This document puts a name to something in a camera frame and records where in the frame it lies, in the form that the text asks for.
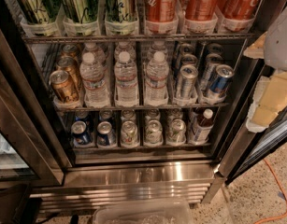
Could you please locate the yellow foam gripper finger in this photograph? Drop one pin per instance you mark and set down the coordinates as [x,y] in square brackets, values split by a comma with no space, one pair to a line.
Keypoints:
[256,49]
[269,98]

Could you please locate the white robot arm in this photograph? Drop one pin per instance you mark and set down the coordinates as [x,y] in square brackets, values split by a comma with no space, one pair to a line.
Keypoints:
[275,47]

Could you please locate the blue silver can front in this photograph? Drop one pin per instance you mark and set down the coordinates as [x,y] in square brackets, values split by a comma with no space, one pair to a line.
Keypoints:
[219,83]

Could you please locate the red cola can right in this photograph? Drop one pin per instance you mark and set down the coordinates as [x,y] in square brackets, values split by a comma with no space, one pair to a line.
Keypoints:
[238,14]

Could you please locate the red cola can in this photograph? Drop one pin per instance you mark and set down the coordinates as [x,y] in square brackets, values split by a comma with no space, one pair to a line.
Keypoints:
[159,15]
[199,15]
[238,14]

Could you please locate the red cola can middle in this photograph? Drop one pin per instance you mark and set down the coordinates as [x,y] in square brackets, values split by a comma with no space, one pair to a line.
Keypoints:
[199,15]

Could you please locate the red cola can left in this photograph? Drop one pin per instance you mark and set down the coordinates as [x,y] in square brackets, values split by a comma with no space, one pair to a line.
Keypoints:
[159,15]

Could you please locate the silver green can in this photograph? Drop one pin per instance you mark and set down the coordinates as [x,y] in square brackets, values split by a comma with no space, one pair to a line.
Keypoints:
[153,134]
[129,134]
[175,135]

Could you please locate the stainless steel fridge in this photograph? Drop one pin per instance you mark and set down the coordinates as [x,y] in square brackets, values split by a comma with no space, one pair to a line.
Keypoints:
[96,177]

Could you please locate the blue pepsi can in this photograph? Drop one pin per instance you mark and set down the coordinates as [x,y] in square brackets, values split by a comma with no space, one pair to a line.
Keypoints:
[106,136]
[81,134]

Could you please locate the gold can back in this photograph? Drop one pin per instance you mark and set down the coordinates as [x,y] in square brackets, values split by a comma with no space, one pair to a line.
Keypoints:
[70,50]

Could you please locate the gold can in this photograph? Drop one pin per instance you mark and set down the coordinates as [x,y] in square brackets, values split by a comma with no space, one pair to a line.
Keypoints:
[70,50]
[66,93]
[71,66]

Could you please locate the gold can middle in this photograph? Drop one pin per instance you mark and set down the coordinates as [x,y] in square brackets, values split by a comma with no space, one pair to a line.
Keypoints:
[71,66]

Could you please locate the blue pepsi can left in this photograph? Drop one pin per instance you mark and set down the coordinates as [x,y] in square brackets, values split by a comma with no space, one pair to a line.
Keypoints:
[81,134]

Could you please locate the gold can front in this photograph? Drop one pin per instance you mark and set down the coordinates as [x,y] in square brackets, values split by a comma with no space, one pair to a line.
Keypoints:
[66,93]

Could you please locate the left fridge door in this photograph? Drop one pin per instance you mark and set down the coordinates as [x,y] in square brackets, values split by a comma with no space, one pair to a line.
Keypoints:
[32,163]

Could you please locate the brown drink bottle white cap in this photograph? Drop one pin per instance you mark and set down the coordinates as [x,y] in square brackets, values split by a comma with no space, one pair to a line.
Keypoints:
[201,127]

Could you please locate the water bottle front right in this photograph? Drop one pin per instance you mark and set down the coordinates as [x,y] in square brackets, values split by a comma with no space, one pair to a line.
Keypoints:
[157,71]

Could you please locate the water bottle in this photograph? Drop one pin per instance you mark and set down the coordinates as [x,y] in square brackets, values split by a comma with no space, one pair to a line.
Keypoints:
[94,82]
[157,71]
[126,81]

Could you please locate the water bottle front middle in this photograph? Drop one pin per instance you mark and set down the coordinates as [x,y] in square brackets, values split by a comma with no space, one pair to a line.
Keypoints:
[126,81]

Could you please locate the water bottle front left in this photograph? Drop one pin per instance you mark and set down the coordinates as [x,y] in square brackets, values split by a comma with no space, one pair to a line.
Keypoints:
[94,82]

